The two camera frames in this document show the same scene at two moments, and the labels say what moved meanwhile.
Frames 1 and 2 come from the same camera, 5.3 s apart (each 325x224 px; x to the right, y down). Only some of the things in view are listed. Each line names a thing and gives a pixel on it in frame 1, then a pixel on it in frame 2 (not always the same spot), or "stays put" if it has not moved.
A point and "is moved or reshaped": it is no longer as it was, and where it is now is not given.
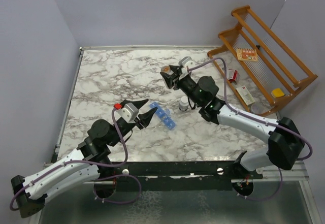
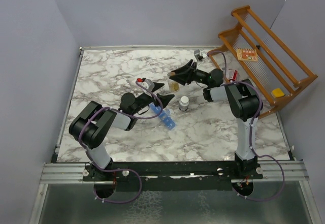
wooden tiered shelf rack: [262, 69] stays put
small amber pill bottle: [166, 69] is moved or reshaped
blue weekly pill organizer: [165, 116] stays put
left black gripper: [145, 119] to [165, 98]
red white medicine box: [233, 75] stays put
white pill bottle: [184, 103] stays put
